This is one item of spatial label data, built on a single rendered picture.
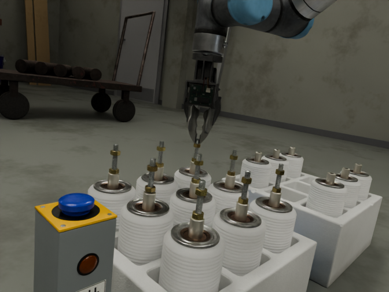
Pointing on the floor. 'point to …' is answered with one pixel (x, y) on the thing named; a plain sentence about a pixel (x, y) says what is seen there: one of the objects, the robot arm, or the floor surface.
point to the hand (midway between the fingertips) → (198, 137)
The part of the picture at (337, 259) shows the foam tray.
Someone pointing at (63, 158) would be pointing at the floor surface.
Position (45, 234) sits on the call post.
